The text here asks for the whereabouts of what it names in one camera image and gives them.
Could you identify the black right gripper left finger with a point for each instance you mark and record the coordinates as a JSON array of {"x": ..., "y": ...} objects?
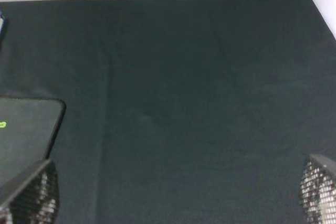
[{"x": 32, "y": 196}]

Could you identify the black tablecloth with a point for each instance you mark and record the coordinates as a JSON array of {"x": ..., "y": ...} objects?
[{"x": 178, "y": 111}]

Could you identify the blue notebook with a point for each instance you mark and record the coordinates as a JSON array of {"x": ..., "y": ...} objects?
[{"x": 3, "y": 26}]

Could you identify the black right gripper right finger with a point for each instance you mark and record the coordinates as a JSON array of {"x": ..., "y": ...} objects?
[{"x": 317, "y": 189}]

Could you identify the black Razer mouse pad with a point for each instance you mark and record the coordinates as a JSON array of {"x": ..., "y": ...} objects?
[{"x": 28, "y": 129}]

